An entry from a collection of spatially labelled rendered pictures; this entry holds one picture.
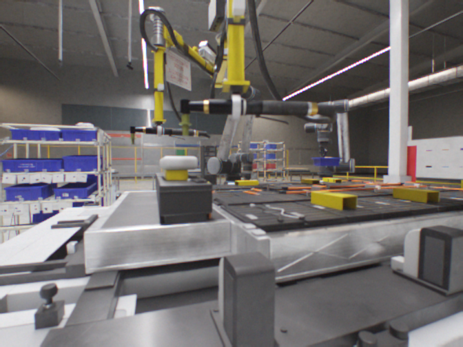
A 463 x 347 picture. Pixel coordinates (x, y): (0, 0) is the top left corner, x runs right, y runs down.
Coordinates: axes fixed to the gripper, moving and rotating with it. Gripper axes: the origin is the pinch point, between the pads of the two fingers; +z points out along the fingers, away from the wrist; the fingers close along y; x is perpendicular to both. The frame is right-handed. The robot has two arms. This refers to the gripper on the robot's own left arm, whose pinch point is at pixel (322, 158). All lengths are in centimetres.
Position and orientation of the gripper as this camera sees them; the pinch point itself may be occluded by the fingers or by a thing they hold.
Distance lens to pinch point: 251.6
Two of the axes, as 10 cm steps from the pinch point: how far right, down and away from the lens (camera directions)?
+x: 9.9, -0.1, 1.5
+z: 0.0, 10.0, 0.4
